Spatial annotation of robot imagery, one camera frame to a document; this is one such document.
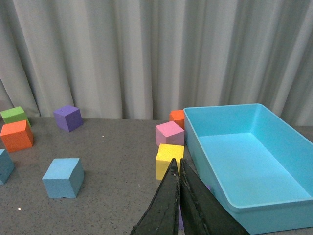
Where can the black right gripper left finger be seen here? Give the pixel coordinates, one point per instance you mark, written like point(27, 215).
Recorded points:
point(162, 215)

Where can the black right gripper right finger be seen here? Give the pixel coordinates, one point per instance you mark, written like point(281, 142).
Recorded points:
point(219, 221)

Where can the light blue foam block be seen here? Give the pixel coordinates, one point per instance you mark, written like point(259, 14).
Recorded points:
point(64, 178)
point(6, 166)

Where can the purple foam block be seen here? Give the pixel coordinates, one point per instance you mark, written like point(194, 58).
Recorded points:
point(181, 219)
point(68, 118)

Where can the yellow foam block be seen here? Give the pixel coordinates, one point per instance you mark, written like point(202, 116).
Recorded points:
point(165, 154)

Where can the blue plastic bin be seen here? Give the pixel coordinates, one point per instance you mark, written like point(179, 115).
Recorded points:
point(258, 167)

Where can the pink foam block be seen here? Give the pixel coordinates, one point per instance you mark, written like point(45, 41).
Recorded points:
point(169, 133)

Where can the orange foam block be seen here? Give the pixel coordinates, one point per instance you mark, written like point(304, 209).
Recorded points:
point(17, 136)
point(178, 117)

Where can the grey curtain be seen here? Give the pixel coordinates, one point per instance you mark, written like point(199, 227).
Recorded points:
point(141, 59)

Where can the green foam block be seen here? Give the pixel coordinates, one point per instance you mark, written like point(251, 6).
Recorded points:
point(14, 115)

